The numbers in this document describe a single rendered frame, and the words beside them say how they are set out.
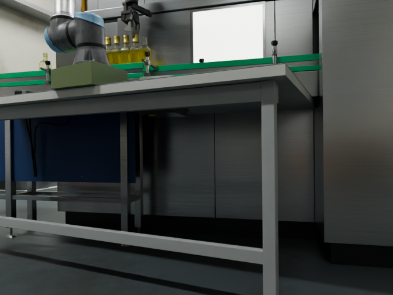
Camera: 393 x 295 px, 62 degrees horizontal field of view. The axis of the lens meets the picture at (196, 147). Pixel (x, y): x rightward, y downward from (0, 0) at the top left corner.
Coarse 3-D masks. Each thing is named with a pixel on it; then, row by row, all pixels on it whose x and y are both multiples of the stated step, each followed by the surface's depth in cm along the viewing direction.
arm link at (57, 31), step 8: (56, 0) 136; (64, 0) 136; (72, 0) 138; (56, 8) 136; (64, 8) 136; (72, 8) 138; (56, 16) 134; (64, 16) 134; (72, 16) 136; (56, 24) 134; (64, 24) 133; (48, 32) 135; (56, 32) 133; (64, 32) 132; (48, 40) 136; (56, 40) 134; (64, 40) 133; (56, 48) 137; (64, 48) 136; (72, 48) 136
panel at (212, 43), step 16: (208, 16) 188; (224, 16) 186; (240, 16) 183; (256, 16) 181; (208, 32) 188; (224, 32) 186; (240, 32) 183; (256, 32) 181; (208, 48) 188; (224, 48) 186; (240, 48) 184; (256, 48) 181
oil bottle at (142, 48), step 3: (144, 45) 183; (141, 48) 182; (144, 48) 181; (147, 48) 182; (141, 51) 182; (144, 51) 181; (147, 51) 181; (150, 51) 185; (141, 54) 182; (150, 54) 185; (141, 57) 182; (144, 57) 181; (150, 57) 185; (141, 60) 182; (150, 60) 185; (150, 63) 185
